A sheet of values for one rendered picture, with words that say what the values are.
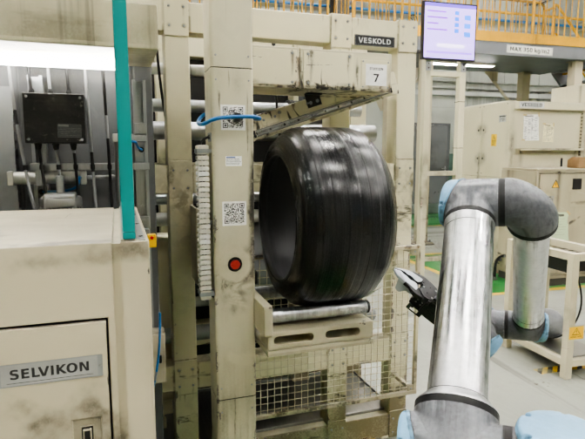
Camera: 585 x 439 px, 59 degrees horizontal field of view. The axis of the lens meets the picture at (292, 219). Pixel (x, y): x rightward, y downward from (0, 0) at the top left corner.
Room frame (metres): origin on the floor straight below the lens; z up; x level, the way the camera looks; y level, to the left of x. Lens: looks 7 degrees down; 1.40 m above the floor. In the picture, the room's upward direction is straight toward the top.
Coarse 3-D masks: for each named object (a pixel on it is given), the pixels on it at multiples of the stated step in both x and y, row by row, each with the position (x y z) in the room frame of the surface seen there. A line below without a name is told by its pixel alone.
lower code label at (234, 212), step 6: (222, 204) 1.55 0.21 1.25; (228, 204) 1.56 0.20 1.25; (234, 204) 1.57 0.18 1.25; (240, 204) 1.57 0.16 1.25; (222, 210) 1.55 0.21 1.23; (228, 210) 1.56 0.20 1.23; (234, 210) 1.57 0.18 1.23; (240, 210) 1.57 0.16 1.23; (222, 216) 1.55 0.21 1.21; (228, 216) 1.56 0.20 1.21; (234, 216) 1.57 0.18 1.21; (240, 216) 1.57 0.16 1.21; (228, 222) 1.56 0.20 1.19; (234, 222) 1.57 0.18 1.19; (240, 222) 1.57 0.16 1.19
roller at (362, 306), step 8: (320, 304) 1.60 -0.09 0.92; (328, 304) 1.60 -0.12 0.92; (336, 304) 1.61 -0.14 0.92; (344, 304) 1.61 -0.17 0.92; (352, 304) 1.62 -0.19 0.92; (360, 304) 1.63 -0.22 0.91; (368, 304) 1.63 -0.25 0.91; (272, 312) 1.53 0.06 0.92; (280, 312) 1.54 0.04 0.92; (288, 312) 1.55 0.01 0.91; (296, 312) 1.55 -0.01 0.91; (304, 312) 1.56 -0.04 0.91; (312, 312) 1.57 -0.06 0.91; (320, 312) 1.58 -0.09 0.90; (328, 312) 1.58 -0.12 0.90; (336, 312) 1.59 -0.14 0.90; (344, 312) 1.60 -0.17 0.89; (352, 312) 1.61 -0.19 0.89; (360, 312) 1.63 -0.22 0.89; (368, 312) 1.64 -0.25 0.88; (272, 320) 1.53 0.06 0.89; (280, 320) 1.53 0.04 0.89; (288, 320) 1.55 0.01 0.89; (296, 320) 1.56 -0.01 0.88
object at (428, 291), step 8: (424, 288) 1.52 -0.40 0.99; (432, 288) 1.53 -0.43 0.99; (424, 296) 1.50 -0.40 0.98; (432, 296) 1.51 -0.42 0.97; (408, 304) 1.54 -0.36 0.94; (416, 304) 1.53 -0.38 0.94; (424, 304) 1.51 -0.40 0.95; (432, 304) 1.52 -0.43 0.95; (424, 312) 1.54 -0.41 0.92; (432, 312) 1.53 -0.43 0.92; (432, 320) 1.53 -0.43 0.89
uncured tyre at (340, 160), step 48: (288, 144) 1.61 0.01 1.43; (336, 144) 1.57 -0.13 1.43; (288, 192) 2.00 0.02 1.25; (336, 192) 1.46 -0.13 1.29; (384, 192) 1.51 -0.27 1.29; (288, 240) 1.98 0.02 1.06; (336, 240) 1.45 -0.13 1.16; (384, 240) 1.50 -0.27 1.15; (288, 288) 1.59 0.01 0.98; (336, 288) 1.52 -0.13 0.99
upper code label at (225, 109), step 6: (222, 108) 1.56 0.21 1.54; (228, 108) 1.56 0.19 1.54; (234, 108) 1.57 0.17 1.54; (240, 108) 1.57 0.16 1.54; (222, 114) 1.56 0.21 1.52; (228, 114) 1.56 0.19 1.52; (222, 120) 1.56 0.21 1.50; (228, 120) 1.56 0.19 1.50; (222, 126) 1.56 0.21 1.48; (228, 126) 1.56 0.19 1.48; (234, 126) 1.57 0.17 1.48; (240, 126) 1.57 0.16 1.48
